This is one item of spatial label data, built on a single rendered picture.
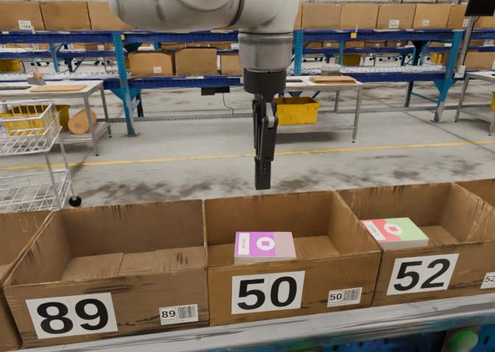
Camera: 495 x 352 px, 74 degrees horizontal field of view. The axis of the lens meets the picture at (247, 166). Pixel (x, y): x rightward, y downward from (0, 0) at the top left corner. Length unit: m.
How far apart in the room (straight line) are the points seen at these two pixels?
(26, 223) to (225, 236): 0.55
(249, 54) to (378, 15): 5.23
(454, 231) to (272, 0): 0.95
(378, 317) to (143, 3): 0.78
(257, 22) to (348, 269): 0.55
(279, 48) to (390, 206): 0.74
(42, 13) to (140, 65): 1.37
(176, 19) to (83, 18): 4.84
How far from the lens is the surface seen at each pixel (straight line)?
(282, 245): 0.93
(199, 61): 4.84
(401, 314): 0.92
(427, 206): 1.22
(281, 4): 0.54
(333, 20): 5.44
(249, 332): 0.81
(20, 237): 1.12
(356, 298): 0.87
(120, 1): 0.45
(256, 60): 0.55
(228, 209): 0.97
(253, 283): 0.75
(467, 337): 1.01
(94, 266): 1.05
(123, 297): 0.77
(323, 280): 0.80
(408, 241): 1.05
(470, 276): 1.01
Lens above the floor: 1.52
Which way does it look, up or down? 24 degrees down
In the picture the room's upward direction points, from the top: straight up
